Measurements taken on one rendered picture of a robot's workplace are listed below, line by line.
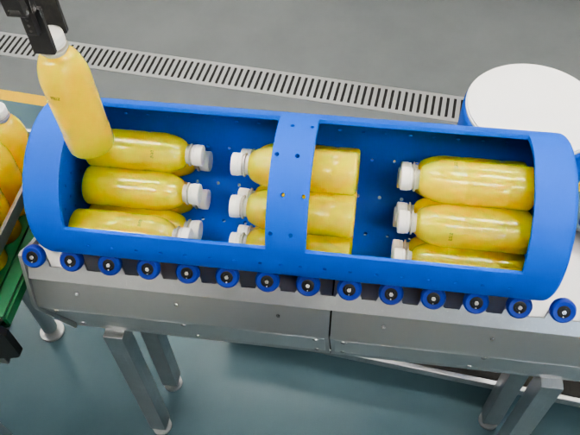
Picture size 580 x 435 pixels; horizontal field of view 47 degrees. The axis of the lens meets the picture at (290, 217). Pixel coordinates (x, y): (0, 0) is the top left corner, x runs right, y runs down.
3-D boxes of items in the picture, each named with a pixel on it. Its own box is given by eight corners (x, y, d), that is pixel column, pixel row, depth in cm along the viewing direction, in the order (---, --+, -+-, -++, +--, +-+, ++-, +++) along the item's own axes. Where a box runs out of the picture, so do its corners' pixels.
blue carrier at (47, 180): (535, 330, 117) (589, 240, 94) (58, 280, 126) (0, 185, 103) (524, 201, 133) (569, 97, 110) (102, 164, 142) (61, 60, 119)
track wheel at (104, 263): (119, 255, 124) (122, 252, 126) (96, 253, 124) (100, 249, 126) (119, 278, 125) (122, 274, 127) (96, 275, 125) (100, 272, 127)
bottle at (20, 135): (13, 193, 145) (-23, 129, 129) (15, 169, 149) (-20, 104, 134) (47, 188, 146) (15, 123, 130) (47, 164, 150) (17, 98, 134)
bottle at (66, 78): (82, 124, 109) (41, 23, 93) (122, 132, 107) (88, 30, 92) (60, 156, 104) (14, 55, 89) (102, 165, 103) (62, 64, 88)
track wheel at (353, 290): (362, 280, 119) (362, 276, 121) (337, 277, 120) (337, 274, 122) (360, 303, 120) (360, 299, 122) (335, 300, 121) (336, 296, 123)
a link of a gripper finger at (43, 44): (40, 5, 83) (39, 9, 83) (57, 51, 89) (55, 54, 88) (18, 4, 84) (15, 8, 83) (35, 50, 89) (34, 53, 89)
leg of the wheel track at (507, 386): (498, 431, 201) (559, 333, 151) (478, 429, 202) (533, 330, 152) (496, 412, 205) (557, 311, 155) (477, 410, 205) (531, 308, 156)
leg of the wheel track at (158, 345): (179, 393, 211) (140, 289, 161) (162, 390, 212) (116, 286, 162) (184, 375, 215) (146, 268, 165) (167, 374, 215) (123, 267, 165)
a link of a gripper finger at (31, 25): (28, -4, 82) (19, 10, 80) (41, 31, 86) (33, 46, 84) (17, -4, 82) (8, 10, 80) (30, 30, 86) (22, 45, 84)
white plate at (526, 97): (500, 47, 150) (499, 51, 151) (442, 119, 136) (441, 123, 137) (623, 93, 140) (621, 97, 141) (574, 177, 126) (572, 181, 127)
